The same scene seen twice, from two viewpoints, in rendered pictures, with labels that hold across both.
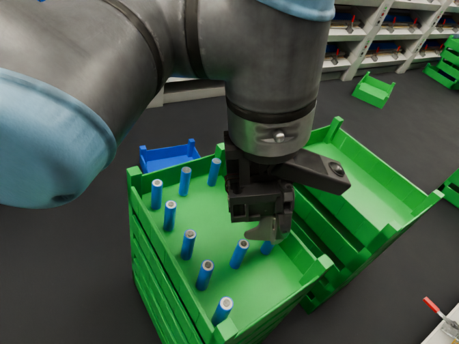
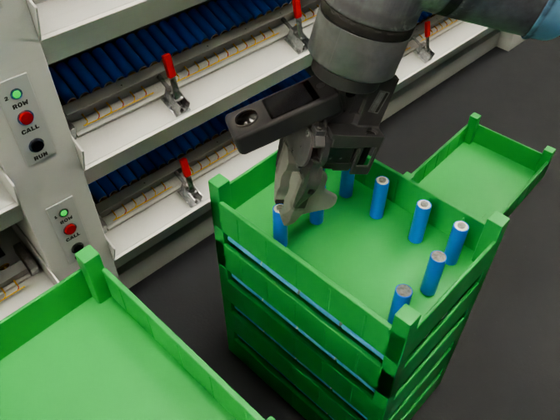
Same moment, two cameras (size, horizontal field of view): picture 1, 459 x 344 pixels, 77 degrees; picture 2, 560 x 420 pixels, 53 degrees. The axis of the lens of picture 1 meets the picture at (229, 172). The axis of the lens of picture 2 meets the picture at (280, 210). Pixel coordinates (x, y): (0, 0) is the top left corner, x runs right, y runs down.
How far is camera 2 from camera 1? 0.78 m
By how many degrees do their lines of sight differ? 91
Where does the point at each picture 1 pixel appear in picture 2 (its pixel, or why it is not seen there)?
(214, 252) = (344, 225)
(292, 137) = not seen: hidden behind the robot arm
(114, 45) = not seen: outside the picture
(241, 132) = not seen: hidden behind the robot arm
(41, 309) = (513, 317)
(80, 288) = (493, 351)
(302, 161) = (297, 90)
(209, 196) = (386, 298)
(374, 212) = (62, 370)
